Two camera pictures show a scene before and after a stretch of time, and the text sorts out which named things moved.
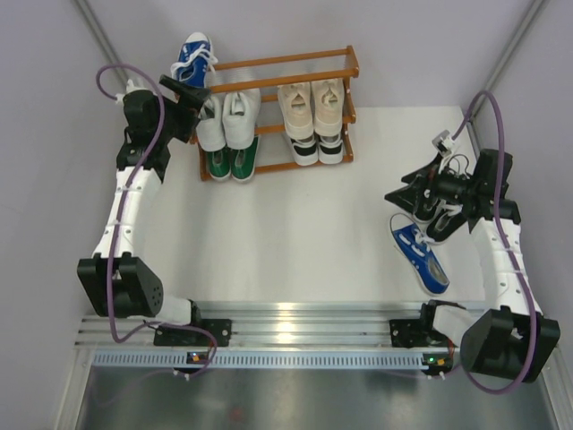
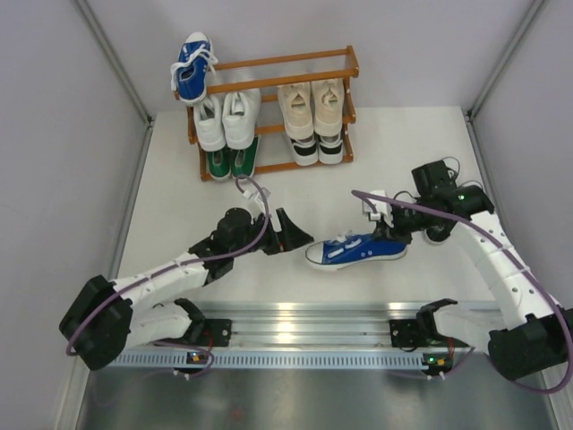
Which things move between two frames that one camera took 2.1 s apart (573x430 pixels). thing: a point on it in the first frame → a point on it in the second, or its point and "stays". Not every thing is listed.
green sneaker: x=219 y=163 stays
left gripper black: x=187 y=107 → x=290 y=237
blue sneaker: x=416 y=247 → x=345 y=250
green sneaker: x=243 y=161 stays
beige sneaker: x=328 y=99 stays
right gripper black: x=428 y=176 → x=395 y=233
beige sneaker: x=296 y=106 stays
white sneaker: x=240 y=114 stays
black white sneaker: x=305 y=151 stays
